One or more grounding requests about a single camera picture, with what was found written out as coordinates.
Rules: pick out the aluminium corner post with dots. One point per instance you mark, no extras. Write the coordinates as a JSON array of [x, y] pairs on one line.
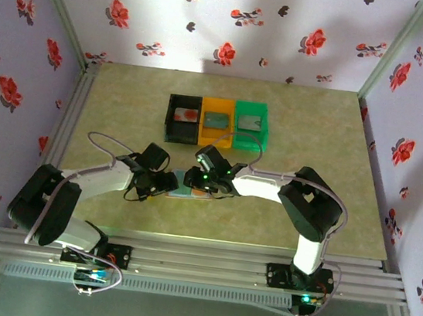
[[394, 49], [61, 5]]

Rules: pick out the teal AION VIP card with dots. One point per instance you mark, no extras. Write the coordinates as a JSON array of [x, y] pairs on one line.
[[216, 120]]

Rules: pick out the aluminium frame rail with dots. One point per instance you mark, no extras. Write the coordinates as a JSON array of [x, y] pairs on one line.
[[198, 261]]

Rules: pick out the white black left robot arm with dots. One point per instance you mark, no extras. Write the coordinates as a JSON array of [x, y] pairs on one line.
[[95, 178]]

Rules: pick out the control board with green light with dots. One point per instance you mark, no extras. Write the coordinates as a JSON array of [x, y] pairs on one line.
[[307, 300], [92, 276]]

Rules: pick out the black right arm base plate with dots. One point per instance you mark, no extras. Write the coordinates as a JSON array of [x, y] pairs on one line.
[[276, 275]]

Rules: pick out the black plastic bin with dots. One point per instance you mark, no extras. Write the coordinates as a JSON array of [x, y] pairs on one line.
[[181, 132]]

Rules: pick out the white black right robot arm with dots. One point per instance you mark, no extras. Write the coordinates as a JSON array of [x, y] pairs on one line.
[[258, 185]]

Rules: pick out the green plastic bin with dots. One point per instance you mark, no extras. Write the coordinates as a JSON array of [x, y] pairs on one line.
[[250, 141]]

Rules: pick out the red white card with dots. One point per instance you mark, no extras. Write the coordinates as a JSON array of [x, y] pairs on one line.
[[186, 115]]

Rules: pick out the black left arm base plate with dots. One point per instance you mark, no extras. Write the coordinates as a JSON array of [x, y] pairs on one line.
[[122, 257]]

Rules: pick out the aluminium table side rail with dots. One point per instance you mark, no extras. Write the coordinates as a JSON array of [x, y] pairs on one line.
[[60, 138]]

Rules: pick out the grey card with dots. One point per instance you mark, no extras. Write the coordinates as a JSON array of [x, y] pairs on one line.
[[249, 123]]

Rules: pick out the yellow plastic bin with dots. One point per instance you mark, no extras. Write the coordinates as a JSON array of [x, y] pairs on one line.
[[216, 137]]

